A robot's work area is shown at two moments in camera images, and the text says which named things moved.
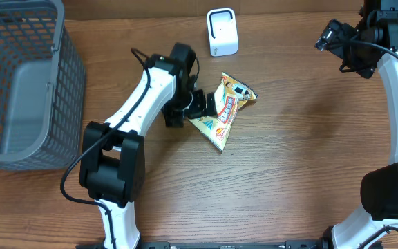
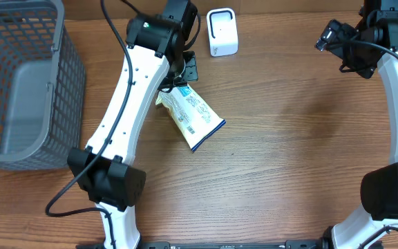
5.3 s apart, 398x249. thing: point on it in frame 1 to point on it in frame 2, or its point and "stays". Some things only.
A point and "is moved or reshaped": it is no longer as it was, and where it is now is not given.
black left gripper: [200, 108] to [191, 74]
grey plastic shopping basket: [31, 86] stays
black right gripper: [367, 64] stays
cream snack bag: [229, 95] is moved or reshaped
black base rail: [231, 244] stays
